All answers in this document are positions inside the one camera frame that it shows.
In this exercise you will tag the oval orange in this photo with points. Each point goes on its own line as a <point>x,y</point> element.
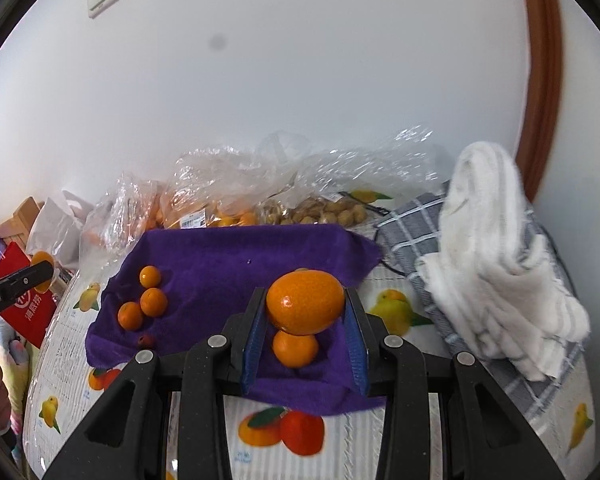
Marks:
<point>305,302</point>

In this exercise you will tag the cardboard box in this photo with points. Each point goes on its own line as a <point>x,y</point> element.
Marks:
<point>22,212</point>

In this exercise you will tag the wooden door frame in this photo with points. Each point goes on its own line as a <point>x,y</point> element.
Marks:
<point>542,85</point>

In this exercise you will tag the pile of bagged longans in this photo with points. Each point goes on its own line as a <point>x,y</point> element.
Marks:
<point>320,212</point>

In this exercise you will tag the pile of bagged oranges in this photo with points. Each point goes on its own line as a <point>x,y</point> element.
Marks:
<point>230,220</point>

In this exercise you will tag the white plastic bag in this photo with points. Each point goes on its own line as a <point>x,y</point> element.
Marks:
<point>55,225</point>

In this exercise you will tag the small orange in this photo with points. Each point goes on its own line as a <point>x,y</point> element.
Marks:
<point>154,302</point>
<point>130,315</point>
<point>150,276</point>
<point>42,257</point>

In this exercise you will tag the purple towel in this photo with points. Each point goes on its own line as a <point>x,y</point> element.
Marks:
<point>205,270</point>

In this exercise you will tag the red paper bag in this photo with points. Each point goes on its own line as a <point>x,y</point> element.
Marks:
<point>30,315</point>

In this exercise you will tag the large round orange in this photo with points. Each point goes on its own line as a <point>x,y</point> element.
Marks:
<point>295,349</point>

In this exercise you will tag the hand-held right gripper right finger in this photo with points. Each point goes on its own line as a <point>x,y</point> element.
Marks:
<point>356,355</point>

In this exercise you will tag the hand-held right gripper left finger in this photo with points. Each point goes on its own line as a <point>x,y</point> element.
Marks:
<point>254,355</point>

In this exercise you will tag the clear plastic bag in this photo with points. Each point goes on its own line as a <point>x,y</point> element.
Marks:
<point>205,185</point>
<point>370,170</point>
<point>120,210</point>

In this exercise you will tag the grey checked cloth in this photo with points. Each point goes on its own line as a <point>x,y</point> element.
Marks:
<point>405,240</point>

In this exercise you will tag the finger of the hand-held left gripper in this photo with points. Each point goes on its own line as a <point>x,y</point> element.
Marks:
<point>32,280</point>

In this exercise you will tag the pastel plush toy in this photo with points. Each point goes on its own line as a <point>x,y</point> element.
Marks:
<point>15,360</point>

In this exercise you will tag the white striped towel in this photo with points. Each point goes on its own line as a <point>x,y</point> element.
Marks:
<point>480,260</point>

